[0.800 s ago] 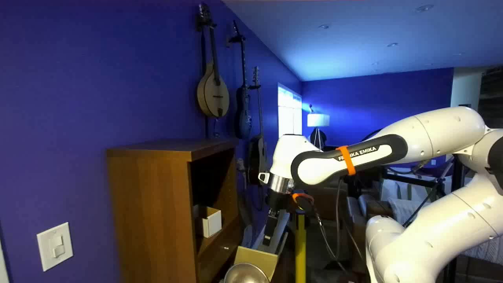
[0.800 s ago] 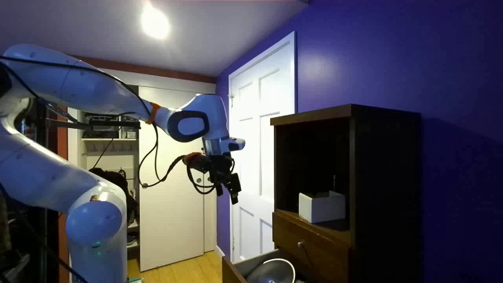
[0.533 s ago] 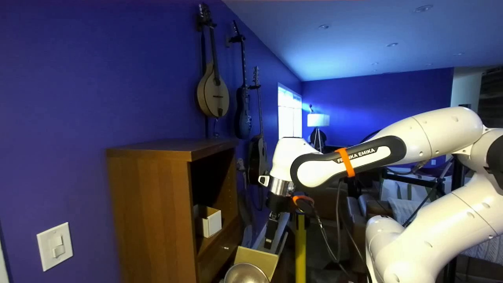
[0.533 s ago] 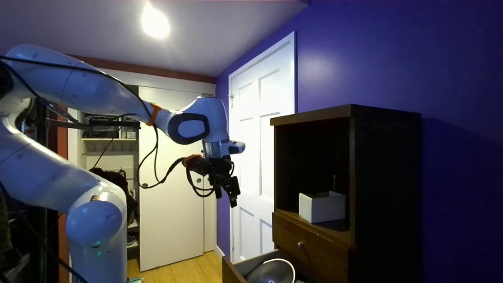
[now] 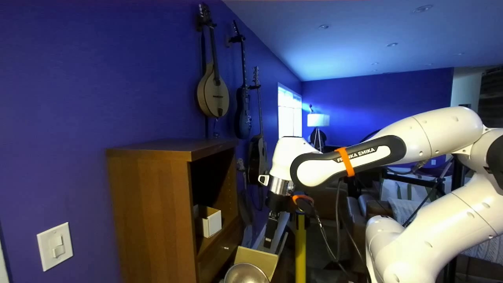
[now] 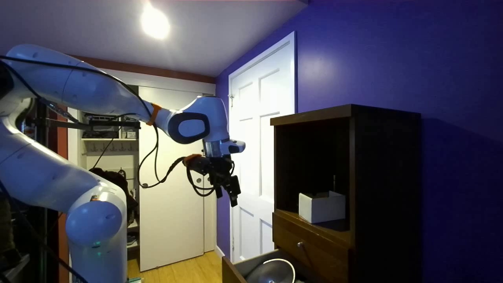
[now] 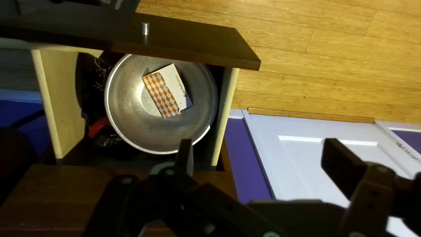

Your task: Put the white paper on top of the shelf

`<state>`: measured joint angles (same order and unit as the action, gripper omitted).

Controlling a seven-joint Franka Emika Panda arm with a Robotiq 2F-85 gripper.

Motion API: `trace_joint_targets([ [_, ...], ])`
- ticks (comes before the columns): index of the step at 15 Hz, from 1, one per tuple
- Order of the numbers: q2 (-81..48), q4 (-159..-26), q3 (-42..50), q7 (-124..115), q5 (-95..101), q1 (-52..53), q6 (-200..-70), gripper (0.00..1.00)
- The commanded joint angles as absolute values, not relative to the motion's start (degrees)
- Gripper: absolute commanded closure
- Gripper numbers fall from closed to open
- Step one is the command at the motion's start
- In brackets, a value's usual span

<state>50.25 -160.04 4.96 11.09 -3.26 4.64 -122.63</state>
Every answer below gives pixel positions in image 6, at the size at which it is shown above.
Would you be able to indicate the metal bowl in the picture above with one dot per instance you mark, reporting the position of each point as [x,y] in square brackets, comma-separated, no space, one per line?
[271,273]

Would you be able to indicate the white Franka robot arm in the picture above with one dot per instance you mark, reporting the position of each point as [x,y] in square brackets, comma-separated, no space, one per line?
[51,179]

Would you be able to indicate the small white box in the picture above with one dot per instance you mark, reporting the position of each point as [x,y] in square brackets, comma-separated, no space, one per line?
[319,208]

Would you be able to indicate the white closet door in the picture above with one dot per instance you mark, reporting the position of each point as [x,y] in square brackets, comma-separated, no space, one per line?
[166,226]

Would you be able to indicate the wooden drawer with knob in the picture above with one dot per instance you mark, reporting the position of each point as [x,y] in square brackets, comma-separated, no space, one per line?
[308,252]
[229,271]

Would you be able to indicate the white panel door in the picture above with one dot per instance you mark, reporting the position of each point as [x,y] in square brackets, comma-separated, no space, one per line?
[260,131]

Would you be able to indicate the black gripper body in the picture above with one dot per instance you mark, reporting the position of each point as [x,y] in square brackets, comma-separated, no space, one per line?
[212,168]

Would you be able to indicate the wooden shelf cabinet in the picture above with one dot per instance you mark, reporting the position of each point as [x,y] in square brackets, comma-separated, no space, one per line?
[386,183]

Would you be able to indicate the black device on closet shelf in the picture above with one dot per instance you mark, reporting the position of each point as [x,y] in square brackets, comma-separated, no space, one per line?
[106,128]

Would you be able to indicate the black hanging bag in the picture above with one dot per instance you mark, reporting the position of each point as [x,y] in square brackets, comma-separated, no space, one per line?
[111,182]

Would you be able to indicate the black camera stand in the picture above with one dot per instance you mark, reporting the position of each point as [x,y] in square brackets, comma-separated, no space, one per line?
[39,116]

